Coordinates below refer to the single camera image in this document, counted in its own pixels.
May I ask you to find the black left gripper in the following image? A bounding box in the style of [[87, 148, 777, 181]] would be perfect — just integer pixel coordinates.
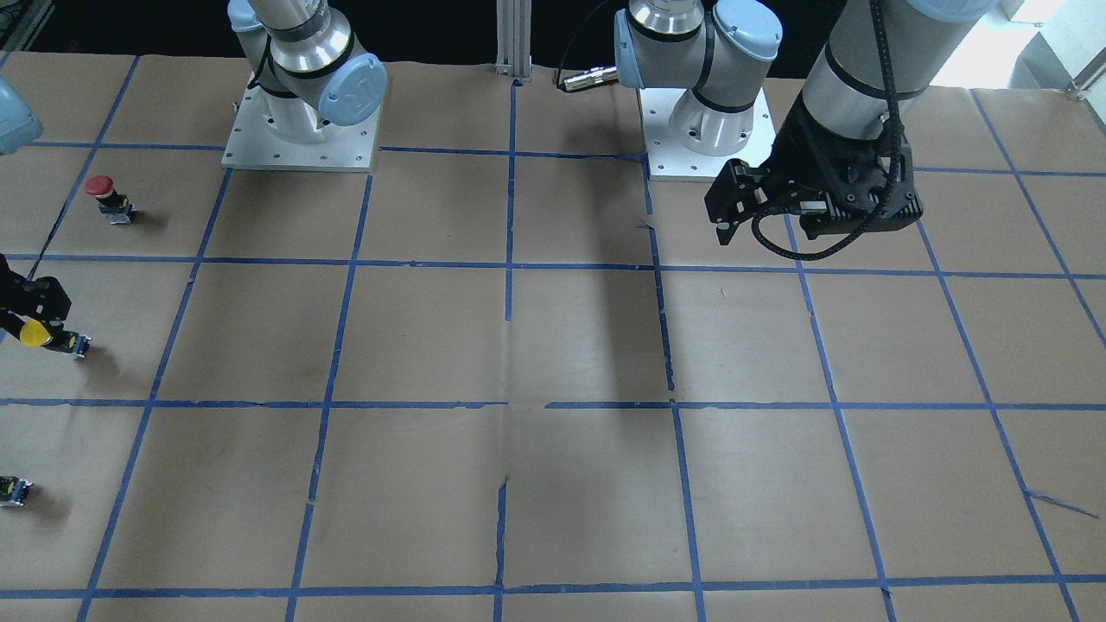
[[705, 104, 924, 245]]

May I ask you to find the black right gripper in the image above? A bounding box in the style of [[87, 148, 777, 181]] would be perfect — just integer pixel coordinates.
[[1, 255, 72, 326]]

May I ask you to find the yellow push button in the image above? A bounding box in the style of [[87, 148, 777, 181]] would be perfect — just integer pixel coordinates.
[[15, 319, 92, 359]]

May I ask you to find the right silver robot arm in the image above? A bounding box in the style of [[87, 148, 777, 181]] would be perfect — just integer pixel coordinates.
[[3, 1, 390, 331]]

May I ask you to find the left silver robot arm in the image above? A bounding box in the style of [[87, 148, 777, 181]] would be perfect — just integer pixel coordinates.
[[553, 1, 993, 261]]

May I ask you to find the red push button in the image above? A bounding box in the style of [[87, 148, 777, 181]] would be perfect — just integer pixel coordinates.
[[83, 175, 135, 225]]

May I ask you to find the green push button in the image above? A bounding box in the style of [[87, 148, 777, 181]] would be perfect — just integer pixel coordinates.
[[0, 475, 33, 508]]

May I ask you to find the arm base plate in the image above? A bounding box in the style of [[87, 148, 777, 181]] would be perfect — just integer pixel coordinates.
[[639, 89, 778, 182], [221, 86, 384, 174]]

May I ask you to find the aluminium frame post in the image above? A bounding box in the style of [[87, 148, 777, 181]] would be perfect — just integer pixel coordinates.
[[495, 0, 532, 83]]

